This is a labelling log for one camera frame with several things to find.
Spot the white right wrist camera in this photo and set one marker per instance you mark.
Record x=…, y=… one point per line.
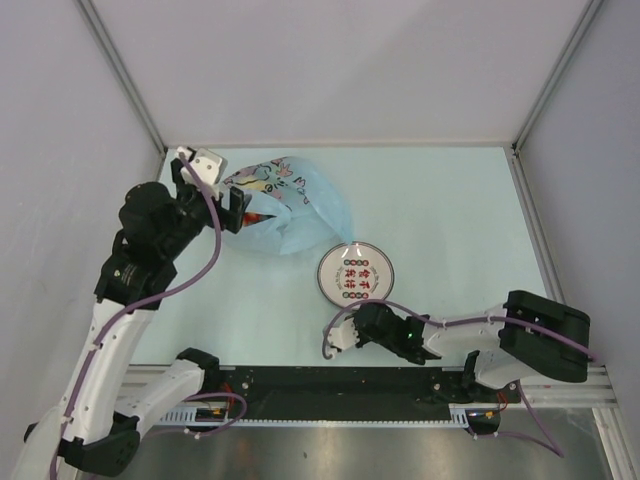
x=342, y=337

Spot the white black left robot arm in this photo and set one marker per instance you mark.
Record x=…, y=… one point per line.
x=91, y=429

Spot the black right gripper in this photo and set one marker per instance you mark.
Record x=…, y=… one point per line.
x=362, y=339

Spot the round printed white plate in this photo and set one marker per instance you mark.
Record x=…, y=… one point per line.
x=356, y=271

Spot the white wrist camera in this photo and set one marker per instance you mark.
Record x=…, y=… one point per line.
x=342, y=337
x=208, y=166

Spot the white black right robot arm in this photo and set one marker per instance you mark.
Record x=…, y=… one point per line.
x=525, y=336

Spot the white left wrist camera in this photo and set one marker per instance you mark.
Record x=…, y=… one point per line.
x=208, y=166

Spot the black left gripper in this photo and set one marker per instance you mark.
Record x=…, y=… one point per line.
x=231, y=218

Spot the red fake cherry bunch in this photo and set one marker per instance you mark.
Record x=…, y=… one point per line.
x=253, y=218

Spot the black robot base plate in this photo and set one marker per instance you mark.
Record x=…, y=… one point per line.
x=349, y=396

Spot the light blue printed plastic bag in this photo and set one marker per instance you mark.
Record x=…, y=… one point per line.
x=307, y=208

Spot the white slotted cable duct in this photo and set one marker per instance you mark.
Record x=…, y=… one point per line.
x=190, y=414

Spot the aluminium frame rail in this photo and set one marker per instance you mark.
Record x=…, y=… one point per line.
x=595, y=392

